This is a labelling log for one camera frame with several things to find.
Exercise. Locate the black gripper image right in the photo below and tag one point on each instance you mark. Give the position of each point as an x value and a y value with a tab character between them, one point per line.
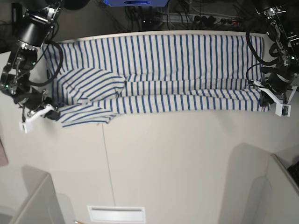
277	84

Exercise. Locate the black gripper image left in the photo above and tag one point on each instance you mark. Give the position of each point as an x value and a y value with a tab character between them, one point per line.
34	100

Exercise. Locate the blue white striped T-shirt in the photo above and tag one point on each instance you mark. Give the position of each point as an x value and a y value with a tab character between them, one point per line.
99	80

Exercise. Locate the pink cloth at edge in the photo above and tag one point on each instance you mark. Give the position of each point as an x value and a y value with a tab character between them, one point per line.
3	156

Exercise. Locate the black keyboard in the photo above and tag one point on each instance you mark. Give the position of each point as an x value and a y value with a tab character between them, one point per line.
294	172

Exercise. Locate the grey partition panel left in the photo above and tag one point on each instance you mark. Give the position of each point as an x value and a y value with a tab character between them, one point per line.
41	206

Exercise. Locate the grey partition panel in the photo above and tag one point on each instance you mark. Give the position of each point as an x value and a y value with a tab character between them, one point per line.
284	205
41	206

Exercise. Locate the grey partition panel right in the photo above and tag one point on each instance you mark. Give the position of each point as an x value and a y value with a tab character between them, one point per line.
284	205

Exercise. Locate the white power strip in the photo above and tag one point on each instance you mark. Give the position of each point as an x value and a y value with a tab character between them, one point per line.
183	18

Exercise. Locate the blue box with oval hole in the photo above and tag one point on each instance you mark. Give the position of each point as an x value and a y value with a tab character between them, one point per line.
130	3

